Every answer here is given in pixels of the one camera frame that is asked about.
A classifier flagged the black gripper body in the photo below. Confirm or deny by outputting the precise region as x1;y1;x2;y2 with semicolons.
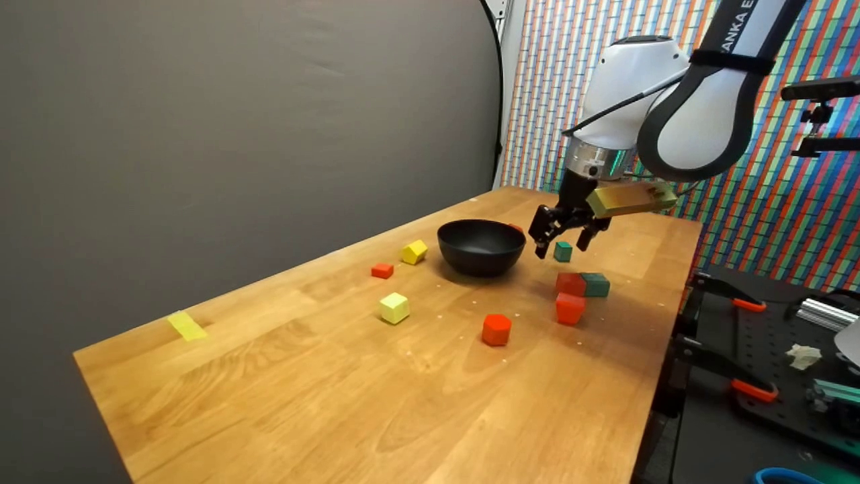
529;173;610;242

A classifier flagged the large red cube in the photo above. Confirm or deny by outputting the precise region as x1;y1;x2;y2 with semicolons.
556;271;587;295

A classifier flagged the dark green cube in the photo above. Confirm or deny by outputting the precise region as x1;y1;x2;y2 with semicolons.
587;275;610;299

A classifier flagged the red hexagonal block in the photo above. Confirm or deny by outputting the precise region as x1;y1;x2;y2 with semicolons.
482;314;513;348

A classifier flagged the small red block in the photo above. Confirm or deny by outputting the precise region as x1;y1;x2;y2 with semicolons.
371;264;395;280

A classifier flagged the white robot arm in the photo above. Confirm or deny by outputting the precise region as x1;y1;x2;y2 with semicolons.
529;0;806;259

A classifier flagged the black bowl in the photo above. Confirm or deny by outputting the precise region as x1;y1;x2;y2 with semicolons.
438;219;528;278

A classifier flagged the yellow cube right of bowl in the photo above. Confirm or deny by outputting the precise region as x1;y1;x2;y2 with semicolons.
402;240;428;266

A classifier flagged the yellow-green cube left of bowl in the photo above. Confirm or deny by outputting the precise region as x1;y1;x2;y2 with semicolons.
376;294;412;326

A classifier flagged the orange black clamp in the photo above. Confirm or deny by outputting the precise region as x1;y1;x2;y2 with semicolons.
690;271;768;314

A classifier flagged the black pegboard panel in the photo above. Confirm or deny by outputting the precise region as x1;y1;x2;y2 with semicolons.
682;283;860;459

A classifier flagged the orange clamp at edge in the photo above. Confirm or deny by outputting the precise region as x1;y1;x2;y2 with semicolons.
676;336;779;407

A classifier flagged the white crumpled object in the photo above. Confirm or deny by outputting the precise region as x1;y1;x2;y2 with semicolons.
789;345;822;371

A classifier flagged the teal tool on pegboard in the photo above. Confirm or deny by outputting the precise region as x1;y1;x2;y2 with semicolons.
810;380;860;411

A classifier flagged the yellow tape strip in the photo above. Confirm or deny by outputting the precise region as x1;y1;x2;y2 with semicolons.
168;313;208;341

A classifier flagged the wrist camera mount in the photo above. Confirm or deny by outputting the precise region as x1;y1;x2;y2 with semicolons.
587;184;677;219

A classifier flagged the camera stand arm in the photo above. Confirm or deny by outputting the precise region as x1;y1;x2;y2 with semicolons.
779;75;860;158

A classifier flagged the blue scissors handle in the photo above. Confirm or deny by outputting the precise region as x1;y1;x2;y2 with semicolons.
751;469;822;484

